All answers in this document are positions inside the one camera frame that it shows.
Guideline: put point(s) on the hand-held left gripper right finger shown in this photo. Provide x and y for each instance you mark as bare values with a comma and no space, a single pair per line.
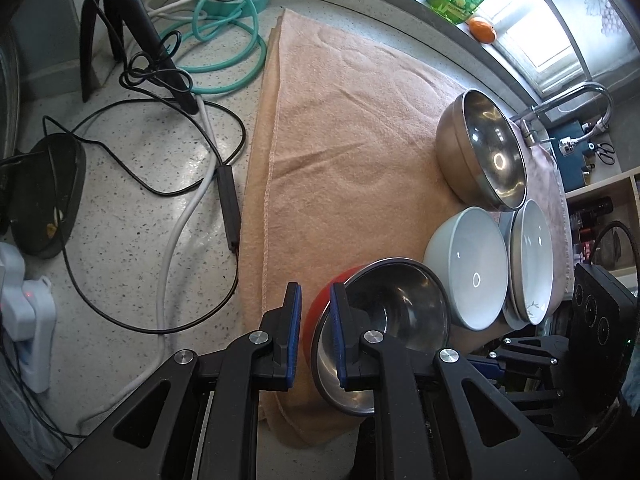
340,340

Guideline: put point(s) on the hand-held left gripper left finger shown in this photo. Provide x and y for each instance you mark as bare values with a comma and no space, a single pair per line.
295,335

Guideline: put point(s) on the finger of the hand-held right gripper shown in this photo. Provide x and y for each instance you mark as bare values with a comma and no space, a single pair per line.
525,355
535,397

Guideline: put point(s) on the small red steel bowl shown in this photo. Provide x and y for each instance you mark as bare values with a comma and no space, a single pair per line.
395,310

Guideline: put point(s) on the plain white plate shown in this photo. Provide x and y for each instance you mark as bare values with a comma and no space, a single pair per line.
535,255

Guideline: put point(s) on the white ceramic bowl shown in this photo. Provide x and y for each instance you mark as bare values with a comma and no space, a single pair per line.
475,270

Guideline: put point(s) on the large steel bowl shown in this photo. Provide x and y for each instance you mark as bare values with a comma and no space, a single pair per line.
492,155

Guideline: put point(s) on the dark blue box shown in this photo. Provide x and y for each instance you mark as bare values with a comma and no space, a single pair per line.
575,165

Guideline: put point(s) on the black scissors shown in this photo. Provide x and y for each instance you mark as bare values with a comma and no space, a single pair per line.
605,152

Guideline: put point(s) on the pink towel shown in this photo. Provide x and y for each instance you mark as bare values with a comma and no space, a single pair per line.
350,160

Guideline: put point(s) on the chrome faucet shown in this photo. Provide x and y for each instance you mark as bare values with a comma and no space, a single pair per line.
575,92

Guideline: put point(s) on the white charger plug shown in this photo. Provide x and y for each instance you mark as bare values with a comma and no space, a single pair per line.
35,340

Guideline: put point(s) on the dark green oval object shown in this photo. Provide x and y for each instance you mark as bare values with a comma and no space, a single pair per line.
45,195

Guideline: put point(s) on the frosted grape print window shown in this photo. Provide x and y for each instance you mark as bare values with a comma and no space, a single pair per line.
550,10

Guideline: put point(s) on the orange fruit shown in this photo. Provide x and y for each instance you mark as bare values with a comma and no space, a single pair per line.
482,29

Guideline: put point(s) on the black tripod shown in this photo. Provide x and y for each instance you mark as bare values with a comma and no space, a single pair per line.
140,25

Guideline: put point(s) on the large steel pot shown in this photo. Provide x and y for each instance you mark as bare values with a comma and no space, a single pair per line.
7,100

